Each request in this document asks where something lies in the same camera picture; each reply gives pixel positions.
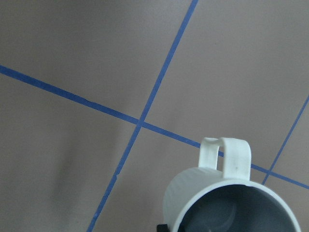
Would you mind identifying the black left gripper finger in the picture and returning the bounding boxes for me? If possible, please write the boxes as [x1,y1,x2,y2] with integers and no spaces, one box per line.
[156,224,169,232]

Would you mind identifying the white mug with HOME text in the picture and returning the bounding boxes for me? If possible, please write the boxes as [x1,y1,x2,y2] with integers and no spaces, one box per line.
[163,138,301,232]

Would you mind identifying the brown paper table cover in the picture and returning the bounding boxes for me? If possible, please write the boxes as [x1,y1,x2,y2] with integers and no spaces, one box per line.
[0,0,309,232]

